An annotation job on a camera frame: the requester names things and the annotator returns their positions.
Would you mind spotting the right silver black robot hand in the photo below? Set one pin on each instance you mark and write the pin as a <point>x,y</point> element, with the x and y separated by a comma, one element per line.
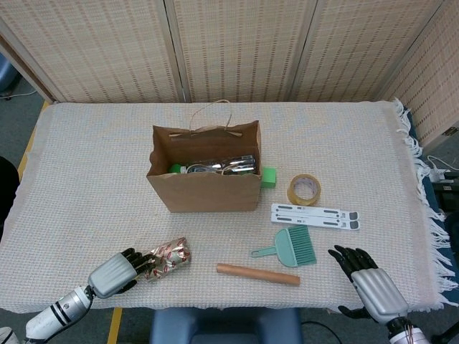
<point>380,294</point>

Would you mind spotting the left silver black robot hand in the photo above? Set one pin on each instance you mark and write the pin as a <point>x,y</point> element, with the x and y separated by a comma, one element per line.
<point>111,276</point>

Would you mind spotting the gold foil snack packet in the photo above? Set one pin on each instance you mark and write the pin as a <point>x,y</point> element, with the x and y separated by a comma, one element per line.
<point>172,256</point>

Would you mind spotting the green toy building brick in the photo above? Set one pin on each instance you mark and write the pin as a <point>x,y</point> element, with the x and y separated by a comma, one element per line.
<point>176,168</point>

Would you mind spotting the clear plastic water bottle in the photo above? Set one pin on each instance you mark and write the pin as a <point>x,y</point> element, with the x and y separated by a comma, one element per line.
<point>236,165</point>

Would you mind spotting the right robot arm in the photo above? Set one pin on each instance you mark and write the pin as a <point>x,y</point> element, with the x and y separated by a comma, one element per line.
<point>407,335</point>

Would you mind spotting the brown paper bag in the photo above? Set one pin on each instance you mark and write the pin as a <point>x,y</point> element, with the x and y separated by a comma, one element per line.
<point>208,193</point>

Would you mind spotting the teal hand brush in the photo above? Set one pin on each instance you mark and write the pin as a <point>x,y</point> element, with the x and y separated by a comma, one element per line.
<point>303,245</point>

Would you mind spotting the white folding laptop stand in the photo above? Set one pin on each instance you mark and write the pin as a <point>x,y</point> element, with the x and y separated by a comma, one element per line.
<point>312,219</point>

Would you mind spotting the teal dustpan brush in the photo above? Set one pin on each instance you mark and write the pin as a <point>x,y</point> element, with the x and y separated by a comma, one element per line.
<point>283,247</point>

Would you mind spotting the dark blue table cover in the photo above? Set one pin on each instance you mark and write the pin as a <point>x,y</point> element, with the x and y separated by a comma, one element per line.
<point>426,190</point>

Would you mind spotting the black box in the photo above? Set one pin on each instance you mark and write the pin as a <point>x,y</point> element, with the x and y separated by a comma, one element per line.
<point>448,195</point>

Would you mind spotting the clear packing tape roll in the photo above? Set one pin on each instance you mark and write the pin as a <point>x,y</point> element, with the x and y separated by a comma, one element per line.
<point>303,201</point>

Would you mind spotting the wooden rolling pin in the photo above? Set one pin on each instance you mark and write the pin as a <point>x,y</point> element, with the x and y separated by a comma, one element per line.
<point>258,274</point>

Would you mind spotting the white power strip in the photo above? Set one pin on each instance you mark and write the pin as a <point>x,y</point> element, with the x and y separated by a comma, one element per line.
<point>437,175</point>

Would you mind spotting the beige woven tablecloth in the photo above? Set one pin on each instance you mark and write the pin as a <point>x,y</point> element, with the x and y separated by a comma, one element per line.
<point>89,143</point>

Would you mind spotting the green foam cube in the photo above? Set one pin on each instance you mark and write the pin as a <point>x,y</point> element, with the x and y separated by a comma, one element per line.
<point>269,178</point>

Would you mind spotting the brass screen hinge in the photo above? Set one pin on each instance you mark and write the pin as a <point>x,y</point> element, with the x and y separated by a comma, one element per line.
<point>450,131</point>

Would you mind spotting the woven folding screen panel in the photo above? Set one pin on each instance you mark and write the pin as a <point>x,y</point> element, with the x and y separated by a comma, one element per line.
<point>240,46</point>
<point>89,46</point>
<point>358,46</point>
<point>437,89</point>

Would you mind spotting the blue grey barrel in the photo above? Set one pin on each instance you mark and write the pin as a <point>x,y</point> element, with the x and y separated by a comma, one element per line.
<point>6,75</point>

